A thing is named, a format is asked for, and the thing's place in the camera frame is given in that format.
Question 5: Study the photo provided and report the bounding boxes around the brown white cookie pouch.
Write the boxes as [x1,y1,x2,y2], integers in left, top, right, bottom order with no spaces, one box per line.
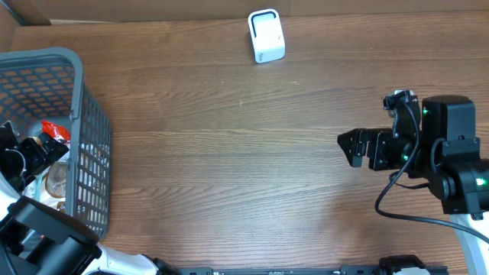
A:
[22,162,68,213]

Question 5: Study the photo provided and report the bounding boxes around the orange cracker sleeve package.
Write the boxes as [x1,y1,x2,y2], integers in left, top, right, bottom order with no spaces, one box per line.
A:
[38,120,71,144]

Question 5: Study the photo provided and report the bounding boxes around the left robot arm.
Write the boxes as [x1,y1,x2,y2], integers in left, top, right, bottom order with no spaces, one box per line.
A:
[1,121,179,275]

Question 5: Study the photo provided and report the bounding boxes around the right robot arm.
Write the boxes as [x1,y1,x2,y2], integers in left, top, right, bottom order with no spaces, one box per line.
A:
[337,90,488,274]

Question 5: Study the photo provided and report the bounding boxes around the white barcode scanner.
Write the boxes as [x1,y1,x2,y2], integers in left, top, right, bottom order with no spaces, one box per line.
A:
[248,8,286,63]

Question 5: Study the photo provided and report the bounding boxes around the grey plastic basket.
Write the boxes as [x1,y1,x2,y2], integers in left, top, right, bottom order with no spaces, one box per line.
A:
[1,47,112,238]

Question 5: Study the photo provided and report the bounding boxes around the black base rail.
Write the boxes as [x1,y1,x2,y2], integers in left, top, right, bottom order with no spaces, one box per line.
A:
[175,265,449,275]

